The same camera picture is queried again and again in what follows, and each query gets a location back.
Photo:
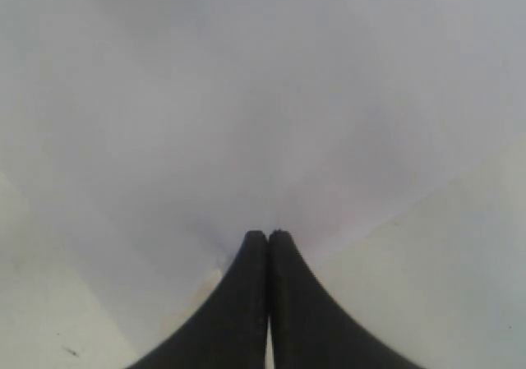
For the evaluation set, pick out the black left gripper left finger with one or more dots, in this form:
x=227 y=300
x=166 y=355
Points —
x=229 y=330

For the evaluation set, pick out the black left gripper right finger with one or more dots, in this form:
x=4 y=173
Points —
x=309 y=329

